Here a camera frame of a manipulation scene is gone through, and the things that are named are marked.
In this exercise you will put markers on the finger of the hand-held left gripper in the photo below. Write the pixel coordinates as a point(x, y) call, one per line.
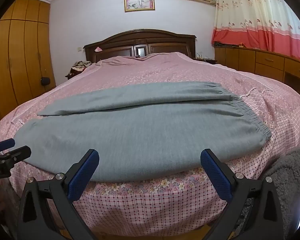
point(18, 153)
point(6, 144)

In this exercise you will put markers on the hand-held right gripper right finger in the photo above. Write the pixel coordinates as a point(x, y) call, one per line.
point(216, 177)

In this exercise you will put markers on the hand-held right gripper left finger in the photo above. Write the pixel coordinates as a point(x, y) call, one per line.
point(83, 175)

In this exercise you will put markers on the grey pants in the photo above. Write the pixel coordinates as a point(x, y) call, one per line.
point(140, 135)

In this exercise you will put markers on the pink floral bed cover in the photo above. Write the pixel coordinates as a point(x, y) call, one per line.
point(165, 205)

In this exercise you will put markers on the grey fluffy cloth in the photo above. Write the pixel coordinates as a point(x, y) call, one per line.
point(287, 180)

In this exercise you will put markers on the small black pouch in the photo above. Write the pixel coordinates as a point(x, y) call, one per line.
point(45, 81)

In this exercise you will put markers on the wooden wardrobe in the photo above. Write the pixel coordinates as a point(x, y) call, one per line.
point(17, 60)

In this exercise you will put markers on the pile of clothes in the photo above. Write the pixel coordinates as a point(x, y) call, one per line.
point(78, 67)

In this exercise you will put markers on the dark wooden nightstand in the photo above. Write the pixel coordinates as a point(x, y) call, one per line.
point(207, 61)

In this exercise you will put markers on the wooden window cabinet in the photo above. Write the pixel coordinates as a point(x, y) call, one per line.
point(267, 62)

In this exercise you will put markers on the small pink item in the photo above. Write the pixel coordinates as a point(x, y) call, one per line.
point(98, 49)

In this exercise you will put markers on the dark cloth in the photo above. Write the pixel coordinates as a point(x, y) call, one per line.
point(223, 44)

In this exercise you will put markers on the dark wooden headboard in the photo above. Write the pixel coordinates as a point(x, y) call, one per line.
point(140, 40)

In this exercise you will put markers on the floral cream and red curtain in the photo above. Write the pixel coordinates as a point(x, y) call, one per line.
point(260, 17)

